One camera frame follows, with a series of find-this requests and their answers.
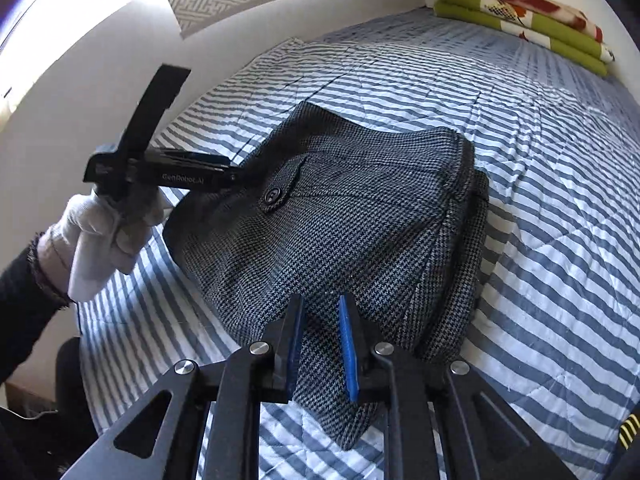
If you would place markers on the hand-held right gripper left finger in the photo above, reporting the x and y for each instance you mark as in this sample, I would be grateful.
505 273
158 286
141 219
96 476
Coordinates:
295 340

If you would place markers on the person's left hand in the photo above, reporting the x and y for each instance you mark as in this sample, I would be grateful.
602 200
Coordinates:
95 240

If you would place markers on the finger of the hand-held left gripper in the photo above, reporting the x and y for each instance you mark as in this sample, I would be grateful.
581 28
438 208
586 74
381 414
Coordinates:
245 175

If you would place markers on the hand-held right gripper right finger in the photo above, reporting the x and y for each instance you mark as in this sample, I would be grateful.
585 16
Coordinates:
350 350

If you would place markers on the dark cloth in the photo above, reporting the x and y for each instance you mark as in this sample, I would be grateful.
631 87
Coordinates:
40 440

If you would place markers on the grey houndstooth pants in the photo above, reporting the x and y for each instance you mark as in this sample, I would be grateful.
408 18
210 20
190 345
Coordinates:
350 210

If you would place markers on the blue white striped blanket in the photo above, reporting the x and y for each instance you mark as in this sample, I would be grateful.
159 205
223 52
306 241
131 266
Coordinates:
525 185

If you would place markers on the person's left forearm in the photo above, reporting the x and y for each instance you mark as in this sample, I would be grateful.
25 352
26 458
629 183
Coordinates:
25 300

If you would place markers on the folded red green blanket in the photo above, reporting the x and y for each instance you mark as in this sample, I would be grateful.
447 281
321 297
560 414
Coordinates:
520 15

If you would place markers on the yellow black striped object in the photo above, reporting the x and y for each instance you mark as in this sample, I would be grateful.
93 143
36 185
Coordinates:
629 432

